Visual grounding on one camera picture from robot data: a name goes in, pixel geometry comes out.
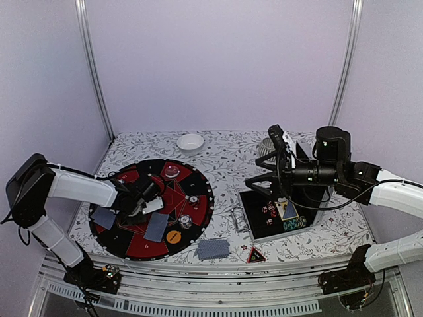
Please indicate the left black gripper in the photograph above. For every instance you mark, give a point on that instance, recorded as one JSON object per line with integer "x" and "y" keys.
{"x": 133, "y": 220}

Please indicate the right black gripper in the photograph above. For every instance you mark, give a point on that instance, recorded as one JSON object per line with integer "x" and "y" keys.
{"x": 283, "y": 170}

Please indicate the dealt blue playing cards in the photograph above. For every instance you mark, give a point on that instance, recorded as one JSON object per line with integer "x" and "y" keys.
{"x": 156, "y": 227}

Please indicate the orange big blind button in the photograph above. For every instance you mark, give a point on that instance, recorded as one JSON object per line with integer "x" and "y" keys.
{"x": 173, "y": 237}

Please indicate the red black 100 chip stack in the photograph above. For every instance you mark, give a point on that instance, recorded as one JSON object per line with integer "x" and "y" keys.
{"x": 194, "y": 201}

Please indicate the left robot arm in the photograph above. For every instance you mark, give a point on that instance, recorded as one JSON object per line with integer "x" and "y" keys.
{"x": 39, "y": 185}

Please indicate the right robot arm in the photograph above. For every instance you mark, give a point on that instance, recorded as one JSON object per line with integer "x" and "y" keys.
{"x": 331, "y": 165}

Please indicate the striped grey white cup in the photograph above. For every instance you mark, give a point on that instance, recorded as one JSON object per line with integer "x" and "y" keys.
{"x": 266, "y": 147}

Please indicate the red dice group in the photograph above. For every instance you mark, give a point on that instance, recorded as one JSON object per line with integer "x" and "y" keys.
{"x": 271, "y": 213}

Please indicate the aluminium poker chip case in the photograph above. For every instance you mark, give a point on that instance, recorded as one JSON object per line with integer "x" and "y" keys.
{"x": 248, "y": 217}

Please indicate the boxed card deck ace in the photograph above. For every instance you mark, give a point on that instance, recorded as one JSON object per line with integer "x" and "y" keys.
{"x": 286, "y": 210}

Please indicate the round red black poker mat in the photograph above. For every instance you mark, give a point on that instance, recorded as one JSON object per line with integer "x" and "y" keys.
{"x": 127, "y": 241}

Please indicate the lower poker chip row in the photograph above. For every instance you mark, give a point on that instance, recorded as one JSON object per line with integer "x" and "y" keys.
{"x": 295, "y": 223}

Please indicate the white ceramic bowl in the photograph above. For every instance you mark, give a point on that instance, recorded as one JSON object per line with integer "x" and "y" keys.
{"x": 190, "y": 144}

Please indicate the red black triangle card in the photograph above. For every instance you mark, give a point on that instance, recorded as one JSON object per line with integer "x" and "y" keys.
{"x": 255, "y": 256}

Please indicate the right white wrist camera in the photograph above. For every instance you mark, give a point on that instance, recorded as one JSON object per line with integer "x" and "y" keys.
{"x": 283, "y": 145}

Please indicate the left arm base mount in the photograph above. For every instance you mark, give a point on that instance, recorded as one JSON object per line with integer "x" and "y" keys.
{"x": 106, "y": 279}

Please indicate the front aluminium rail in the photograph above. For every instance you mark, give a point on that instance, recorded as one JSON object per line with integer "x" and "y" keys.
{"x": 274, "y": 289}

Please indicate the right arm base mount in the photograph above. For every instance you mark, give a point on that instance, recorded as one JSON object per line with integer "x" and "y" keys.
{"x": 353, "y": 276}

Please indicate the right aluminium frame post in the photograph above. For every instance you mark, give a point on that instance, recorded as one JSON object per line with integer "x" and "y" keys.
{"x": 351, "y": 42}

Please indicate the aluminium frame post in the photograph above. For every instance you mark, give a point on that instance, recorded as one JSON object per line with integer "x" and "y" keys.
{"x": 83, "y": 22}
{"x": 351, "y": 42}

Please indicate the left aluminium frame post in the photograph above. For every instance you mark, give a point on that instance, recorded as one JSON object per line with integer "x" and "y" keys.
{"x": 83, "y": 22}

